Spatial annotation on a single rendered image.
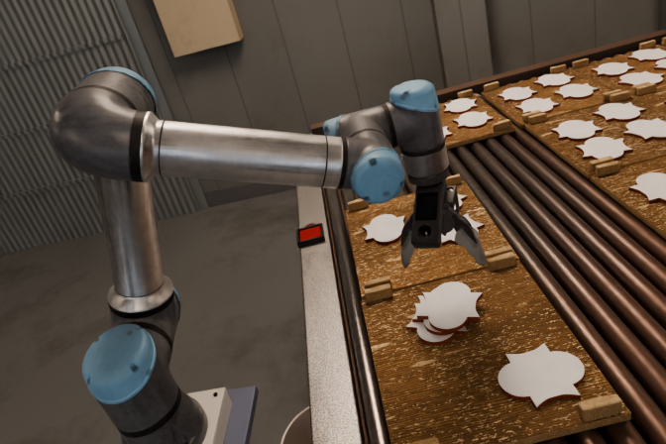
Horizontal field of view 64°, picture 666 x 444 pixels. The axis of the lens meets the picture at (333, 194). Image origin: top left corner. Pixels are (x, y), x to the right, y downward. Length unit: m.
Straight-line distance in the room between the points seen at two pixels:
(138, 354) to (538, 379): 0.64
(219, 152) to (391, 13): 3.02
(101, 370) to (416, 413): 0.51
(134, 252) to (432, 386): 0.55
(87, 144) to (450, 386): 0.67
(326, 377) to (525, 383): 0.36
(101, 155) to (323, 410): 0.58
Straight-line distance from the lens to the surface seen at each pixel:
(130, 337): 0.97
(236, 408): 1.15
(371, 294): 1.14
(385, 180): 0.72
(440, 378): 0.98
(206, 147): 0.72
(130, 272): 0.98
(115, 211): 0.92
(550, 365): 0.97
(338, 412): 1.00
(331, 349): 1.11
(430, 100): 0.86
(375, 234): 1.36
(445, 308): 1.06
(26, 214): 4.79
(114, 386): 0.94
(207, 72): 3.85
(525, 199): 1.46
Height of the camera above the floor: 1.65
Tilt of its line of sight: 26 degrees down
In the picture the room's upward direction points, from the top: 16 degrees counter-clockwise
